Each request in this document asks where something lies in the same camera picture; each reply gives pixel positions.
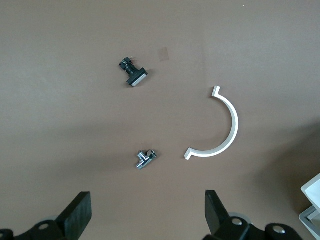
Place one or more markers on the white container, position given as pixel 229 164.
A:
pixel 312 190

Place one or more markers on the white drawer cabinet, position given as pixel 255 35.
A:
pixel 307 220

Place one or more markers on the black rectangular push button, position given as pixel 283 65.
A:
pixel 135 76

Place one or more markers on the white semicircular bracket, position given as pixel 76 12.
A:
pixel 233 125

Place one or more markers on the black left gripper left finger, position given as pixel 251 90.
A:
pixel 75 215

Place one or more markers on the chrome metal fitting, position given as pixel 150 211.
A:
pixel 145 158

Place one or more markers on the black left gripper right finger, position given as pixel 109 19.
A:
pixel 215 215

